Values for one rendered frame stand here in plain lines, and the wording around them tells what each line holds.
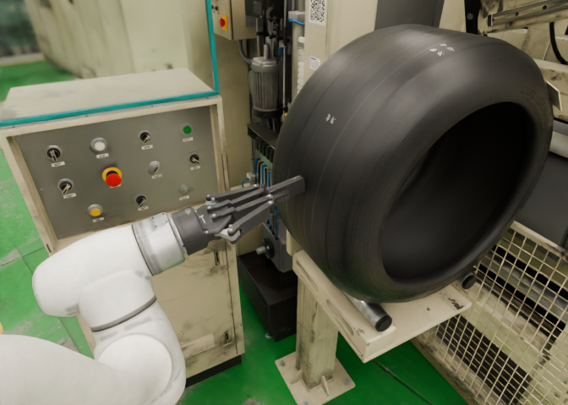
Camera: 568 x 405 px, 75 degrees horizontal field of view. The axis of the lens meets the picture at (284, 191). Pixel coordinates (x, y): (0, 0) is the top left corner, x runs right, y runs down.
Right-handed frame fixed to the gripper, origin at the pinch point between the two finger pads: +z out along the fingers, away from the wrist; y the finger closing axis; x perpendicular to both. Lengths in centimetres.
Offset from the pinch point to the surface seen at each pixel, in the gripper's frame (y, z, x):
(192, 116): 55, -3, 3
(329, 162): -4.7, 6.6, -5.5
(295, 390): 28, 1, 125
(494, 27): 13, 67, -11
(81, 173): 55, -37, 9
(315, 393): 23, 8, 126
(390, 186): -12.7, 13.1, -2.1
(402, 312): -6, 25, 49
